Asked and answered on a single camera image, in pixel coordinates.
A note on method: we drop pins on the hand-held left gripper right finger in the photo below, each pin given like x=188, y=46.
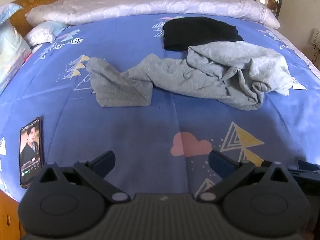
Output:
x=220, y=161

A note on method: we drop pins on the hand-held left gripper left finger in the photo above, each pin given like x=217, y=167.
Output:
x=104, y=161

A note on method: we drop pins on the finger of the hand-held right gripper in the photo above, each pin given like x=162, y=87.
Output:
x=308, y=166

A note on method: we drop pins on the grey pants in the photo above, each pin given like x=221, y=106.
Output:
x=200, y=80

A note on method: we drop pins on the blue printed bed sheet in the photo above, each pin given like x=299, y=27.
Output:
x=125, y=130

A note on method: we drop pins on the black smartphone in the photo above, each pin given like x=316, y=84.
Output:
x=31, y=152

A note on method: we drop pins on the black folded cloth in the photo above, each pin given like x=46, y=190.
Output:
x=200, y=33

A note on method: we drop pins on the white floral pillow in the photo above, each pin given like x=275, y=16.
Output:
x=42, y=33

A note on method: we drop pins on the light blue patterned pillow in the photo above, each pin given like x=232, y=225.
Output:
x=10, y=47
x=7, y=12

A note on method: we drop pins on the pale pink quilt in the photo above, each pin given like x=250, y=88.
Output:
x=150, y=2

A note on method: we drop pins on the wooden bed frame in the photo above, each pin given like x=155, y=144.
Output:
x=8, y=217

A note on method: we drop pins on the white wall socket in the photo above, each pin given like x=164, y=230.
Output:
x=315, y=38

